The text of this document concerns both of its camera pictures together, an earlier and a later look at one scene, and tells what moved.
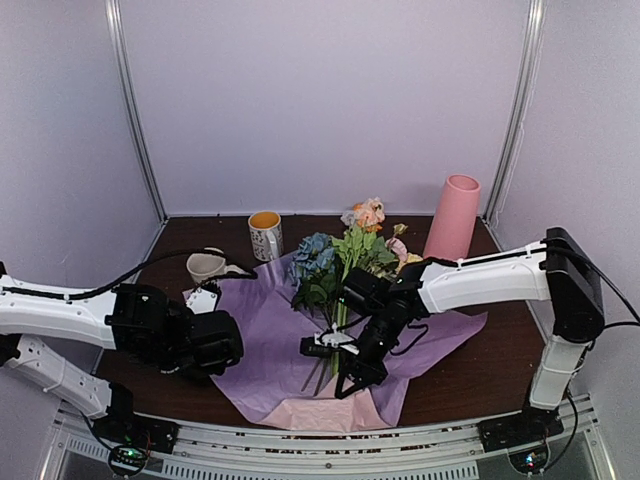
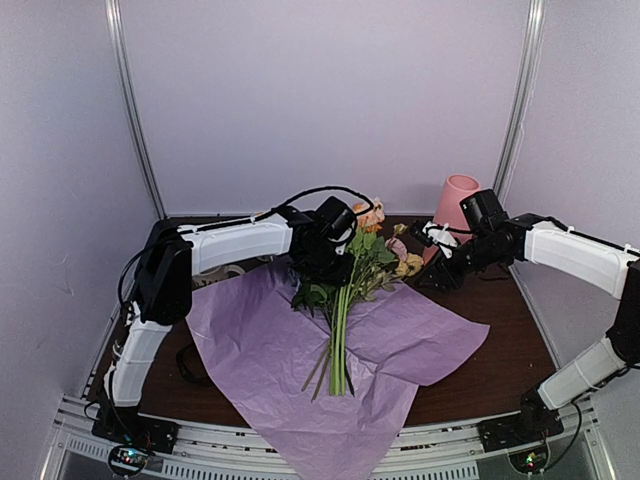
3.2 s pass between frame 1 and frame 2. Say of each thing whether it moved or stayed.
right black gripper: moved
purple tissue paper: moved
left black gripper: moved
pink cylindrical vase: stayed
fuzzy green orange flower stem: stayed
